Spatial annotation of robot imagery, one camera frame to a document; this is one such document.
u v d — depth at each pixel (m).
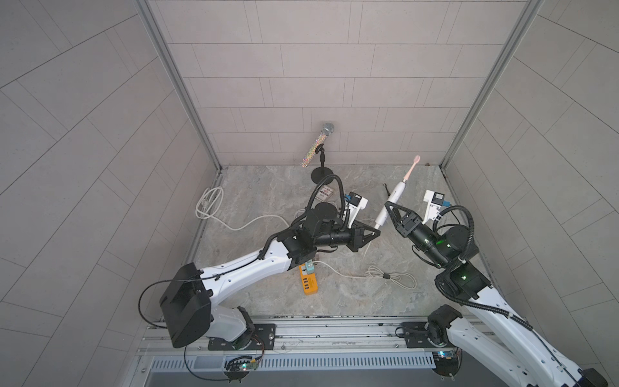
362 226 0.59
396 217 0.61
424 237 0.58
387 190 1.08
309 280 0.80
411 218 0.58
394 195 0.63
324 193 1.05
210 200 1.04
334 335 0.72
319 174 1.12
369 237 0.64
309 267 0.78
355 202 0.60
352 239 0.59
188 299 0.39
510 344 0.45
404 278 0.83
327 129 0.93
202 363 0.69
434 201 0.58
